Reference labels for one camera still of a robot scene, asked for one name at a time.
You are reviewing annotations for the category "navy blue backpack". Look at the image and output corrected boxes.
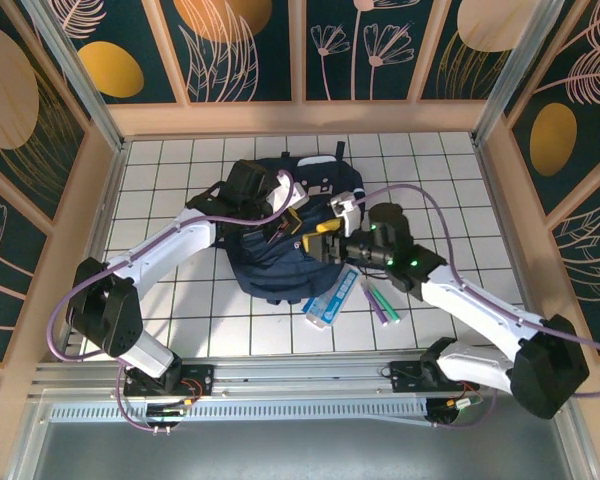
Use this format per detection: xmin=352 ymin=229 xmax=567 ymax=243
xmin=212 ymin=141 xmax=366 ymax=306

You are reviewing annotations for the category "green marker pen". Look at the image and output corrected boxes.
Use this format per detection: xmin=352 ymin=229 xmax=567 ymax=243
xmin=368 ymin=282 xmax=402 ymax=325

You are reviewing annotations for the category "purple marker pen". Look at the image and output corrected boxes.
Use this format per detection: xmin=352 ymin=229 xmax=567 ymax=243
xmin=360 ymin=280 xmax=389 ymax=326

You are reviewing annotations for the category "blue white pencil case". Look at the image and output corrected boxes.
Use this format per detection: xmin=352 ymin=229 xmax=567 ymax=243
xmin=302 ymin=263 xmax=359 ymax=331

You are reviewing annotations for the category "grey metal sheet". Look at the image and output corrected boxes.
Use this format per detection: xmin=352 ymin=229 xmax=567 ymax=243
xmin=7 ymin=399 xmax=599 ymax=480

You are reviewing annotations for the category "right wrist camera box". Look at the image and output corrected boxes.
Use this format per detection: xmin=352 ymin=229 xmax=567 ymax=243
xmin=329 ymin=191 xmax=365 ymax=237

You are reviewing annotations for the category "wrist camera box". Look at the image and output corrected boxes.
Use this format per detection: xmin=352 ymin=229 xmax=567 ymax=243
xmin=265 ymin=168 xmax=310 ymax=217
xmin=329 ymin=191 xmax=365 ymax=237

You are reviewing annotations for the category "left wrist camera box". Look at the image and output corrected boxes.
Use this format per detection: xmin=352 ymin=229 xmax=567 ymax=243
xmin=265 ymin=168 xmax=310 ymax=217

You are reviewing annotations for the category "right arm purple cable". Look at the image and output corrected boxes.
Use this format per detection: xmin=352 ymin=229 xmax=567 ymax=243
xmin=352 ymin=183 xmax=600 ymax=431

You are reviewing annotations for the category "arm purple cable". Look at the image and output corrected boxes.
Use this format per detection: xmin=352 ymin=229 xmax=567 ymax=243
xmin=47 ymin=169 xmax=306 ymax=435
xmin=352 ymin=183 xmax=600 ymax=431

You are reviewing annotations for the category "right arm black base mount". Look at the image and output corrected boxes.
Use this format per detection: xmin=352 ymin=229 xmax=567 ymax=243
xmin=379 ymin=358 xmax=481 ymax=396

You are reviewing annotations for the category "aluminium mounting rail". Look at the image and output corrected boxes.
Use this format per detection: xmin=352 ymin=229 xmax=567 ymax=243
xmin=29 ymin=353 xmax=571 ymax=401

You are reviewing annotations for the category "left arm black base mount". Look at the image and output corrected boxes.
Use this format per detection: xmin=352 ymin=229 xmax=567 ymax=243
xmin=123 ymin=363 xmax=216 ymax=397

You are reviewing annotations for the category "slotted grey cable duct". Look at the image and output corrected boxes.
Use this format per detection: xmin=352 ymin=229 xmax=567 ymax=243
xmin=47 ymin=397 xmax=431 ymax=426

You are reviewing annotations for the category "aluminium frame post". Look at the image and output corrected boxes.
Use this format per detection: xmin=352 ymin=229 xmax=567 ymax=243
xmin=472 ymin=0 xmax=561 ymax=146
xmin=22 ymin=0 xmax=126 ymax=151

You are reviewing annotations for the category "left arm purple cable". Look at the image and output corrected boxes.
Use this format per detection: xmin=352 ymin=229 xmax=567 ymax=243
xmin=47 ymin=169 xmax=306 ymax=435

